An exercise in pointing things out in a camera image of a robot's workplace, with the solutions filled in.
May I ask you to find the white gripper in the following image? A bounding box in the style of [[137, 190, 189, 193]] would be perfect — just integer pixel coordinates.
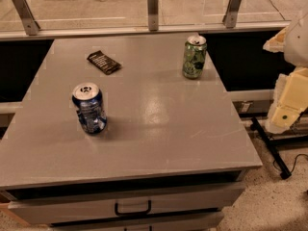
[[265, 66, 308, 135]]

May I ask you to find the blue pepsi can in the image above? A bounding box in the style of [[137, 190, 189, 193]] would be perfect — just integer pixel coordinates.
[[72, 82, 107, 134]]

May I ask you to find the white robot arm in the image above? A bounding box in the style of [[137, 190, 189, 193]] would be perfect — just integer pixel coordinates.
[[263, 7, 308, 134]]

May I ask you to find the green soda can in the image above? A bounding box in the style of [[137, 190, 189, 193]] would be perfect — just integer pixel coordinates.
[[182, 35, 207, 79]]

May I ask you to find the black metal floor stand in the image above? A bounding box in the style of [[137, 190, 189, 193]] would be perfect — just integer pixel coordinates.
[[250, 117, 308, 180]]

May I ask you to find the grey cabinet with drawers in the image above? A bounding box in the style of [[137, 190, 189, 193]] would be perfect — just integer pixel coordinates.
[[0, 34, 261, 231]]

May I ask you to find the black snack packet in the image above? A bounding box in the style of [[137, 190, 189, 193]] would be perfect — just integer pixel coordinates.
[[87, 51, 121, 75]]

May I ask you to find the black floor cable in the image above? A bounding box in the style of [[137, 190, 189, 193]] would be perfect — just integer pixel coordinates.
[[272, 153, 308, 175]]

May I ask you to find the right metal railing bracket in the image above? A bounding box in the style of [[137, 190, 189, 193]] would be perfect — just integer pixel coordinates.
[[222, 0, 242, 28]]

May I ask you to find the metal railing bracket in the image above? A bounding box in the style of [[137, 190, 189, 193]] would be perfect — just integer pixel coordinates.
[[147, 0, 159, 31], [222, 0, 242, 28], [12, 0, 40, 36]]

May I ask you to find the middle metal railing bracket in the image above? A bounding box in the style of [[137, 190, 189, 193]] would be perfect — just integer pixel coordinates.
[[147, 0, 159, 31]]

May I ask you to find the black top drawer handle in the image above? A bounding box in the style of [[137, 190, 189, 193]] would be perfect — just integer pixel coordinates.
[[114, 200, 152, 217]]

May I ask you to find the black drawer handle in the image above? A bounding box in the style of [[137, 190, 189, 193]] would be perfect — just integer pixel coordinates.
[[123, 225, 153, 231], [114, 200, 152, 217]]

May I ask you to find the black lower drawer handle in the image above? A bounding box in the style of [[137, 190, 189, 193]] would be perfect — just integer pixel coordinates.
[[123, 225, 153, 231]]

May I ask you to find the left metal railing bracket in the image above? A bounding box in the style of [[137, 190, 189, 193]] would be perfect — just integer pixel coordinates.
[[12, 0, 40, 36]]

